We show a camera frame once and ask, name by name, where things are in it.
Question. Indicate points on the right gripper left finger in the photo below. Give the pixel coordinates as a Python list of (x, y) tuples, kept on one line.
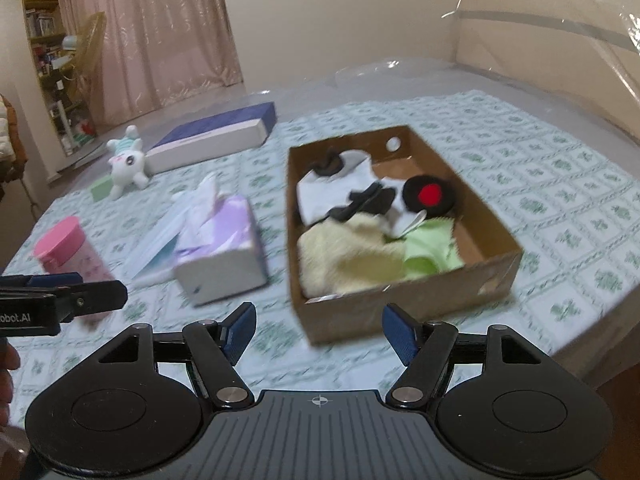
[(216, 348)]

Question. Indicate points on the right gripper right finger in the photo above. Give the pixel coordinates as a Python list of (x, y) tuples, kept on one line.
[(424, 350)]

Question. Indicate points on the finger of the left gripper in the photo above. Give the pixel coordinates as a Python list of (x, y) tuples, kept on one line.
[(41, 280)]

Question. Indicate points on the green cleaning cloth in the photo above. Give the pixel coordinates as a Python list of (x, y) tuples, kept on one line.
[(431, 248)]

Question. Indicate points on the blue face mask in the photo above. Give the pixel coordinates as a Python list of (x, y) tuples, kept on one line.
[(152, 259)]

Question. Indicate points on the yellow towel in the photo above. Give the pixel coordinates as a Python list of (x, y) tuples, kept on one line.
[(337, 258)]

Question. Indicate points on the black red round pad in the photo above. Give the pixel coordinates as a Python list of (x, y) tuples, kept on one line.
[(431, 195)]

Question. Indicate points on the white sock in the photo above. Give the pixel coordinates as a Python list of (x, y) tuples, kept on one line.
[(317, 195)]

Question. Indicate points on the black eye mask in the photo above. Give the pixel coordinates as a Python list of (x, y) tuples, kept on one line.
[(376, 199)]

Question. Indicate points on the person left hand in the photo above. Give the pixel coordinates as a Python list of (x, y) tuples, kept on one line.
[(10, 361)]

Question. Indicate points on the pink cup with lid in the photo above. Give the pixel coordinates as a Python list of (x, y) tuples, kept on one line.
[(66, 248)]

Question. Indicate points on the purple tissue pack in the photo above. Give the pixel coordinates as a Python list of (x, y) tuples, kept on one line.
[(218, 253)]

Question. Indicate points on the small green box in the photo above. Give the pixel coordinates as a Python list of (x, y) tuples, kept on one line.
[(102, 188)]

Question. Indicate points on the brown cardboard box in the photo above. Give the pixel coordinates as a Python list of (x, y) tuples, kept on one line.
[(490, 253)]

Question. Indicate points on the orange brown jacket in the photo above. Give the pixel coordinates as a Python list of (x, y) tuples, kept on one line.
[(11, 171)]

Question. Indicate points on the white puffer jacket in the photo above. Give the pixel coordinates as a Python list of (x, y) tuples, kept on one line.
[(6, 148)]

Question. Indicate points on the white bunny plush toy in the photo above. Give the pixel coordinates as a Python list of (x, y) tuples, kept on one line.
[(127, 162)]

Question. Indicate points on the blue and white flat box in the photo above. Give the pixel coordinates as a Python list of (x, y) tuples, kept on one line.
[(212, 137)]

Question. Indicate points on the wooden bookshelf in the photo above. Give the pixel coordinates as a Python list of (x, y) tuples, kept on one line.
[(64, 65)]

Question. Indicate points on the pink curtain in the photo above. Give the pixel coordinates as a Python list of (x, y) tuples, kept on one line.
[(155, 53)]

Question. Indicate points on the plastic wrapped headboard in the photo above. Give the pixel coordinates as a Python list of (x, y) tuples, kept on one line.
[(586, 51)]

